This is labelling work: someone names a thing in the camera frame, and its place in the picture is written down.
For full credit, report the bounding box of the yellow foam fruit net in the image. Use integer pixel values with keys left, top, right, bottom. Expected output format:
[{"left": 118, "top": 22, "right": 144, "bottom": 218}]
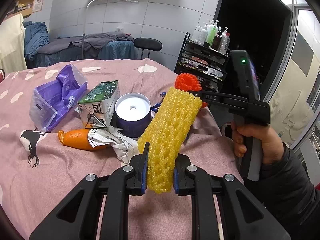
[{"left": 138, "top": 87, "right": 202, "bottom": 194}]

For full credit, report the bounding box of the orange foam fruit net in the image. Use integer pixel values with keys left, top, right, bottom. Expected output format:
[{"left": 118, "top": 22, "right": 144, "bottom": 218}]
[{"left": 174, "top": 73, "right": 202, "bottom": 110}]

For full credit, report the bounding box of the purple yogurt cup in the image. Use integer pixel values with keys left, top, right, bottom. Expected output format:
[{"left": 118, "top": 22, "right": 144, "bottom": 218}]
[{"left": 115, "top": 93, "right": 152, "bottom": 138}]

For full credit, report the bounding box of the purple plastic bag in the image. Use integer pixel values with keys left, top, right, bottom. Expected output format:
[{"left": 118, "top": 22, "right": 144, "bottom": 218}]
[{"left": 29, "top": 64, "right": 87, "bottom": 132}]

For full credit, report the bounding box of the person's right hand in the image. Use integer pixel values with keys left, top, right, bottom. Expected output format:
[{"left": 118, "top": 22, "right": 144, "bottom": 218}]
[{"left": 230, "top": 120, "right": 285, "bottom": 166}]

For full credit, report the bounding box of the crumpled white paper wrapper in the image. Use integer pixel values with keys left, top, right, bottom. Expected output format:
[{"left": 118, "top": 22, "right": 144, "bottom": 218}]
[{"left": 87, "top": 126, "right": 139, "bottom": 164}]

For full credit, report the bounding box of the black rolling storage cart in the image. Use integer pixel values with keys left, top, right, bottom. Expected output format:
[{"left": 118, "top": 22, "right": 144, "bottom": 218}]
[{"left": 174, "top": 32, "right": 228, "bottom": 92}]

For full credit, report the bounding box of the clear red cap bottle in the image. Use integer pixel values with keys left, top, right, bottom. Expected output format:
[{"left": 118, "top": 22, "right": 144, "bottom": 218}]
[{"left": 218, "top": 31, "right": 230, "bottom": 55}]

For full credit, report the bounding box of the dark brown pump bottle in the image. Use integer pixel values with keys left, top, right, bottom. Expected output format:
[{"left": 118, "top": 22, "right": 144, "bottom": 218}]
[{"left": 211, "top": 31, "right": 221, "bottom": 51}]

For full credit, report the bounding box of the orange plastic bottle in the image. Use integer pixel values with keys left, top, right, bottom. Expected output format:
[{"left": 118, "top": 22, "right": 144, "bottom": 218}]
[{"left": 57, "top": 128, "right": 107, "bottom": 151}]

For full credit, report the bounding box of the green lotion bottle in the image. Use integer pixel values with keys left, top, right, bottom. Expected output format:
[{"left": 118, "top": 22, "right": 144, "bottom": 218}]
[{"left": 204, "top": 20, "right": 219, "bottom": 48}]

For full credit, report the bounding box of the white pump bottle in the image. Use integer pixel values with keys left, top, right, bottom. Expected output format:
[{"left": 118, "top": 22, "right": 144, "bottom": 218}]
[{"left": 197, "top": 25, "right": 208, "bottom": 45}]

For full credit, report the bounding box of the green white milk carton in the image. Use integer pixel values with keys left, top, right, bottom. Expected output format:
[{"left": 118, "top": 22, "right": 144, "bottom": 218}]
[{"left": 77, "top": 80, "right": 120, "bottom": 129}]

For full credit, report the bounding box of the pink spotted bed blanket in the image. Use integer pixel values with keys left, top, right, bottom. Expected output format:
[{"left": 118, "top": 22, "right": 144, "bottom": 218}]
[{"left": 0, "top": 57, "right": 245, "bottom": 240}]

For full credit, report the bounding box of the black round stool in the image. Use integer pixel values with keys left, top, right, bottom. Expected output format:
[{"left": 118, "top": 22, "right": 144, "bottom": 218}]
[{"left": 134, "top": 37, "right": 163, "bottom": 59}]

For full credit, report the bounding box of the blue covered massage bed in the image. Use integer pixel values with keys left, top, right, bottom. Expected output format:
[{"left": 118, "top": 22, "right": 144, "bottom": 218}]
[{"left": 25, "top": 41, "right": 137, "bottom": 69}]

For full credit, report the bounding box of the grey towel on bed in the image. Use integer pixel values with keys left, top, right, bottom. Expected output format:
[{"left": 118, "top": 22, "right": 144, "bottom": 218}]
[{"left": 37, "top": 31, "right": 134, "bottom": 55}]

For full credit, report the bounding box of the white curved floor lamp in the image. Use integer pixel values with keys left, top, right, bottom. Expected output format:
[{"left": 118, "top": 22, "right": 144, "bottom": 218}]
[{"left": 81, "top": 0, "right": 140, "bottom": 60}]

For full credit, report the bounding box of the cream cloth covered chair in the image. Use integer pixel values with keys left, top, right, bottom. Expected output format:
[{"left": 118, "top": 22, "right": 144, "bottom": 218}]
[{"left": 0, "top": 14, "right": 27, "bottom": 74}]

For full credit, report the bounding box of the blue crumpled cloth pile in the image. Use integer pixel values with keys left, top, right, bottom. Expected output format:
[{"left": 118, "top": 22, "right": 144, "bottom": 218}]
[{"left": 23, "top": 21, "right": 50, "bottom": 61}]

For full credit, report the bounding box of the wooden cubby bookshelf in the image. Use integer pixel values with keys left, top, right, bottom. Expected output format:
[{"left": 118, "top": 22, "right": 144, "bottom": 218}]
[{"left": 5, "top": 0, "right": 34, "bottom": 19}]

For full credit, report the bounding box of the glass door frame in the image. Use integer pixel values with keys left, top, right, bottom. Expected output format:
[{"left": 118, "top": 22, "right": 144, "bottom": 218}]
[{"left": 266, "top": 0, "right": 319, "bottom": 148}]

